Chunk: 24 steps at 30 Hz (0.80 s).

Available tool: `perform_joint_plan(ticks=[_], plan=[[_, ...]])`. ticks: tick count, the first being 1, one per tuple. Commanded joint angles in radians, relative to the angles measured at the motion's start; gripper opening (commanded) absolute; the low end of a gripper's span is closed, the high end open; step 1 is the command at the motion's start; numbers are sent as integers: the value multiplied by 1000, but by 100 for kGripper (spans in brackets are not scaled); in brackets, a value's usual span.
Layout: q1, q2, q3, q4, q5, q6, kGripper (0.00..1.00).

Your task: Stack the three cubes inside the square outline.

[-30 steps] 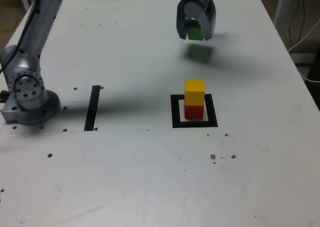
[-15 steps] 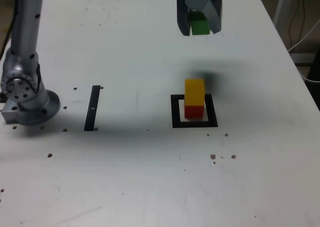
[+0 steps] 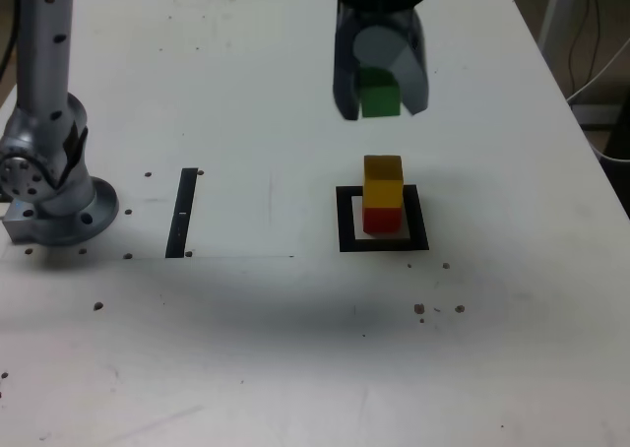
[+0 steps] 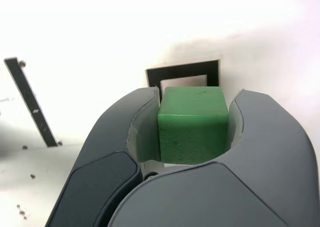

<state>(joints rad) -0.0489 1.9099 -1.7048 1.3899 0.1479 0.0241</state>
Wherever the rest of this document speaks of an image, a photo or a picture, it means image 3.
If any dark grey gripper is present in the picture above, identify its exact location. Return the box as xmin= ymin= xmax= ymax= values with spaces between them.
xmin=332 ymin=2 xmax=430 ymax=121

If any green cube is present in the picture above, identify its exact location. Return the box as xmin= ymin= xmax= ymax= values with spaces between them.
xmin=357 ymin=66 xmax=402 ymax=120

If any yellow cube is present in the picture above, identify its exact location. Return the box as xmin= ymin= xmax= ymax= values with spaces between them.
xmin=362 ymin=154 xmax=407 ymax=212

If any red cube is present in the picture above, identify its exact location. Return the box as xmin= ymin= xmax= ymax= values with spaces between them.
xmin=362 ymin=206 xmax=405 ymax=235

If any black tape square outline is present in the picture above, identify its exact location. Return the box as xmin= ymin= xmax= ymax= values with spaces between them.
xmin=335 ymin=184 xmax=431 ymax=253

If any black tape strip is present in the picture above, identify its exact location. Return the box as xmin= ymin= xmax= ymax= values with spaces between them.
xmin=164 ymin=166 xmax=200 ymax=260

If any white metal post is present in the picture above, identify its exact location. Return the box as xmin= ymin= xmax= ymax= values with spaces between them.
xmin=537 ymin=0 xmax=585 ymax=50

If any black cable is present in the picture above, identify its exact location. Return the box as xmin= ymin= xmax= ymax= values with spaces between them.
xmin=568 ymin=0 xmax=607 ymax=90

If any white cable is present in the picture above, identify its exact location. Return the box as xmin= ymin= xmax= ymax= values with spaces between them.
xmin=565 ymin=36 xmax=630 ymax=104
xmin=587 ymin=130 xmax=630 ymax=164

